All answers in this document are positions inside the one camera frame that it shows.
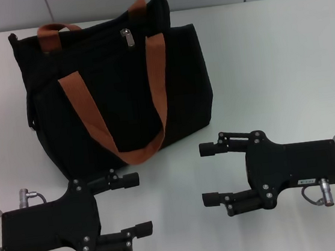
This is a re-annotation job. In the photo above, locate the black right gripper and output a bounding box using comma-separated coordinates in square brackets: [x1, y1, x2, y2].
[195, 118, 335, 220]

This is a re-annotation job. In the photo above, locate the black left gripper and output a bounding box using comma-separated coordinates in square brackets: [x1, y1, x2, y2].
[0, 164, 156, 251]

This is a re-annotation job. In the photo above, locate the black bag with orange handles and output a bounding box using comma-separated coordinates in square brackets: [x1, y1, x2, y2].
[4, 0, 223, 188]

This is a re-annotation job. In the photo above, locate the silver zipper pull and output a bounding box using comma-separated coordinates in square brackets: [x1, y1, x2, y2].
[119, 26, 136, 50]

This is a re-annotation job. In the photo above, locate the left gripper cable with connector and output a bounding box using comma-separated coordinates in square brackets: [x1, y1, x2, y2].
[16, 185, 49, 210]

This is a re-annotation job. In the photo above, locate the right gripper cable with connectors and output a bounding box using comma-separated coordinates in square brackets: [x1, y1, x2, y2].
[300, 176, 335, 210]

